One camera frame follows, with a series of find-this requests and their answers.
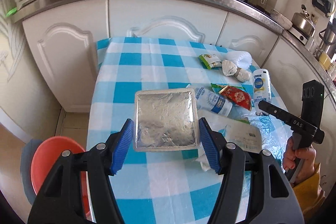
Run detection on square foil-lidded plastic tray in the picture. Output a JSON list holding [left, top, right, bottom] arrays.
[[133, 88, 200, 152]]

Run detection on white Magicday yogurt bottle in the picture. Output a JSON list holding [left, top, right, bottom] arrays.
[[194, 87, 233, 117]]

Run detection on red snack wrapper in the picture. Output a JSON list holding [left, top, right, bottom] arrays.
[[219, 85, 252, 111]]

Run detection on yellow sleeve forearm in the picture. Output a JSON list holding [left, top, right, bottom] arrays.
[[293, 163, 325, 223]]

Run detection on red plastic trash bucket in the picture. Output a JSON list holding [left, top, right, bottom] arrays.
[[28, 136, 90, 223]]

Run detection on white kitchen cabinets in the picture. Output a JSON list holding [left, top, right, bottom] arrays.
[[22, 0, 336, 196]]

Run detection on right hand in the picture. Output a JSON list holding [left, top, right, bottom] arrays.
[[282, 137, 316, 185]]

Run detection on clear plastic bag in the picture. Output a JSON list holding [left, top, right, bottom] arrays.
[[199, 108, 292, 172]]

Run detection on blue white checkered tablecloth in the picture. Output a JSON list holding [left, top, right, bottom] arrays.
[[86, 36, 292, 224]]

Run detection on crumpled white tissue wad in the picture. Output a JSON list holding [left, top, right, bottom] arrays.
[[222, 60, 252, 83]]

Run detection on green white snack packet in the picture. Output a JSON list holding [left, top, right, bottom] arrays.
[[198, 54, 222, 69]]

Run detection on blue stool cushion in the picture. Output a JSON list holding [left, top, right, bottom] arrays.
[[20, 139, 43, 205]]

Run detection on stainless steel kettle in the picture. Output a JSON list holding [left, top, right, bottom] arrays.
[[291, 4, 315, 38]]

